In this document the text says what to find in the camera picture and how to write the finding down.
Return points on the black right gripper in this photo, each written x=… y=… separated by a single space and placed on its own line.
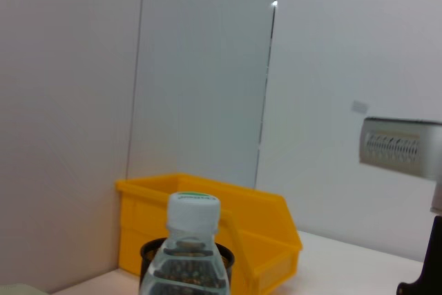
x=435 y=267

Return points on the clear water bottle green label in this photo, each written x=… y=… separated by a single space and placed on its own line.
x=190 y=212

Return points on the black mesh pen holder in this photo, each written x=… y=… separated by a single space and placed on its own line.
x=148 y=250

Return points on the yellow plastic bin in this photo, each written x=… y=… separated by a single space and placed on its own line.
x=262 y=226

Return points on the green translucent plastic bowl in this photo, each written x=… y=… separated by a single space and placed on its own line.
x=20 y=289

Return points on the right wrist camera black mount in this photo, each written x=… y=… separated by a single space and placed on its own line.
x=393 y=143

